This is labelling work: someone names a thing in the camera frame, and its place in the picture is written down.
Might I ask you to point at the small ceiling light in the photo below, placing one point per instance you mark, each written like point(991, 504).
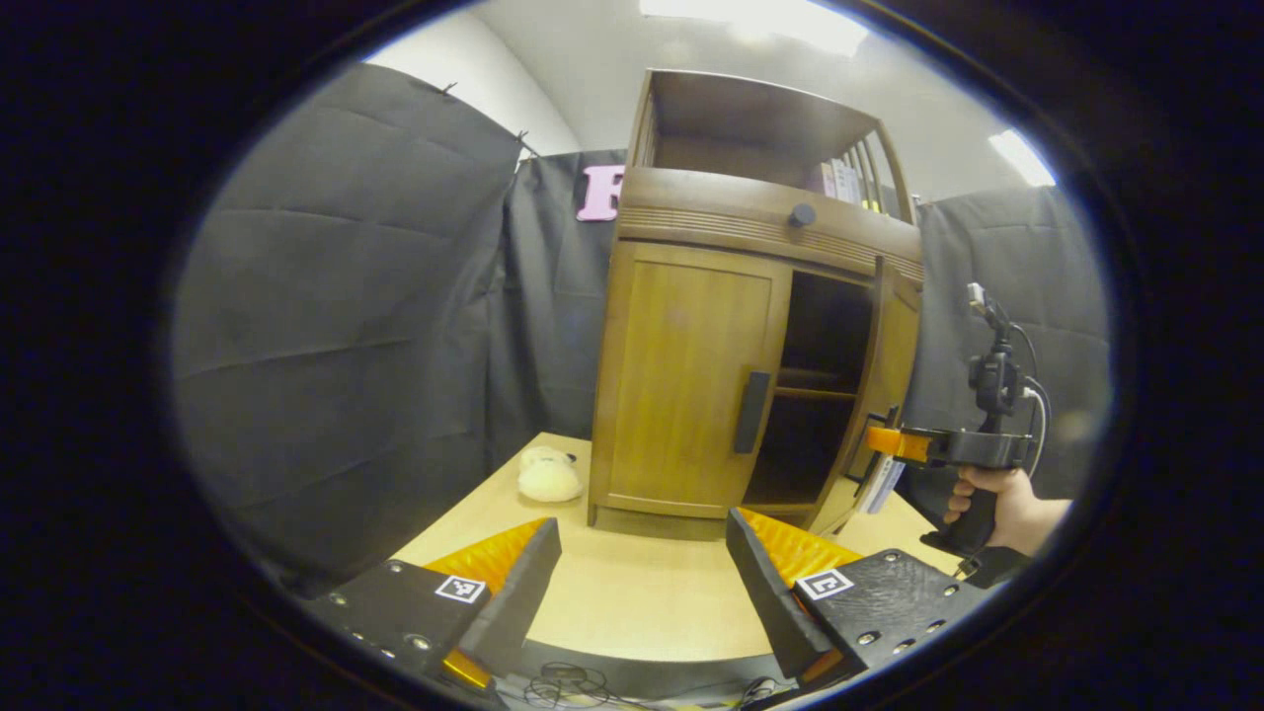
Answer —
point(1022, 158)

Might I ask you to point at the large ceiling light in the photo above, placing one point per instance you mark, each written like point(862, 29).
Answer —
point(760, 18)

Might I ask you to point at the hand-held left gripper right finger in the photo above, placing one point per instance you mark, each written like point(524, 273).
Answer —
point(770, 602)

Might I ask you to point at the pink book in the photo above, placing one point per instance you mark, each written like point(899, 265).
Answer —
point(826, 178)

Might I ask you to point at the wooden shoe cabinet door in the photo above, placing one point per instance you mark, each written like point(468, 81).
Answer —
point(681, 375)
point(889, 355)

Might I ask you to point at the black backdrop cloth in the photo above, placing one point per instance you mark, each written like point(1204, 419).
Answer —
point(346, 316)

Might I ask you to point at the white purple book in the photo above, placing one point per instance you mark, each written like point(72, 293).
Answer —
point(886, 486)

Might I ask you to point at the wooden cabinet shelf board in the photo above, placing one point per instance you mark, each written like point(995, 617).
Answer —
point(815, 392)

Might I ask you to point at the wooden cabinet drawer front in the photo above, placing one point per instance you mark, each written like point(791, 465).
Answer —
point(711, 212)

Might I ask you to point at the black round drawer knob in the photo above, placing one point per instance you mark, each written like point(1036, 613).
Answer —
point(802, 215)

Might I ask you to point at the grey book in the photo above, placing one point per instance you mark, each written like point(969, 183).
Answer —
point(863, 188)

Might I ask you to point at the brown wooden shoe cabinet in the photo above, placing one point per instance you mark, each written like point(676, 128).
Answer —
point(691, 375)

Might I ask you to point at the cream plush toy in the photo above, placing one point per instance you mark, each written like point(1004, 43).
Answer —
point(548, 476)

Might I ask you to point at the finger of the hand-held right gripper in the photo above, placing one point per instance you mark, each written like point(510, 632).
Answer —
point(904, 444)

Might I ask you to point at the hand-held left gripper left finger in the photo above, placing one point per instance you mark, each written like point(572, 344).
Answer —
point(518, 592)

